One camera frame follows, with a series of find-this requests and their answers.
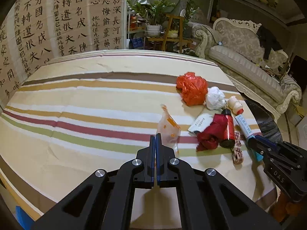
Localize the white blue tube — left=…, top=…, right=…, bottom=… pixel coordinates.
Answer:
left=235, top=114, right=263, bottom=162

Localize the red white plaid rope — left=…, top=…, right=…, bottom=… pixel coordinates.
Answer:
left=231, top=131, right=245, bottom=165

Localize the red bottle black cap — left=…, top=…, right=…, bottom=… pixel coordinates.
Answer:
left=220, top=109, right=236, bottom=149

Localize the small white red-capped bottle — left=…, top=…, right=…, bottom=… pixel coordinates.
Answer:
left=227, top=96, right=243, bottom=115

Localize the red ribbon cloth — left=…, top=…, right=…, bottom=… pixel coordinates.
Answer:
left=196, top=114, right=228, bottom=152

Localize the clear orange snack wrapper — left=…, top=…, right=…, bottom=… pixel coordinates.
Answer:
left=157, top=104, right=181, bottom=157

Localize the black trash bag bin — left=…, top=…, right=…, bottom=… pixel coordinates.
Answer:
left=244, top=97, right=283, bottom=142

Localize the striped tablecloth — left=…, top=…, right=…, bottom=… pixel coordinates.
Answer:
left=1, top=50, right=277, bottom=229

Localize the crumpled orange plastic bag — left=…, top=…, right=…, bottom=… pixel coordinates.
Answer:
left=176, top=72, right=208, bottom=106

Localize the black garment on sofa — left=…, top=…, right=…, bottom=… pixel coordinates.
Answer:
left=257, top=26, right=282, bottom=60

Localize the ornate cream sofa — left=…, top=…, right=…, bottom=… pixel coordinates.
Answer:
left=189, top=18, right=302, bottom=121

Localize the low green floor plant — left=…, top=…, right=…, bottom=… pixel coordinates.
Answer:
left=182, top=48, right=199, bottom=58

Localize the ornate cream armchair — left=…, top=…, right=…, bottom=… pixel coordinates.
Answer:
left=183, top=7, right=213, bottom=39

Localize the wooden plant stand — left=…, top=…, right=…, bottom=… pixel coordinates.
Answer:
left=147, top=15, right=193, bottom=53

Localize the small yellow bowl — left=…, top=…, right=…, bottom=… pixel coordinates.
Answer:
left=167, top=30, right=178, bottom=39

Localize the tall green plant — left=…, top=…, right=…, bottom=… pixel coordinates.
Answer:
left=184, top=0, right=198, bottom=27

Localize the potted green plant white pot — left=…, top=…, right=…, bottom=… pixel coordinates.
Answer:
left=127, top=0, right=176, bottom=37

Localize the white metal shelf rack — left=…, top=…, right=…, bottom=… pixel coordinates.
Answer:
left=126, top=8, right=146, bottom=49

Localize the calligraphy folding screen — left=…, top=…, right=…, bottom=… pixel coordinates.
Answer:
left=1, top=0, right=126, bottom=108

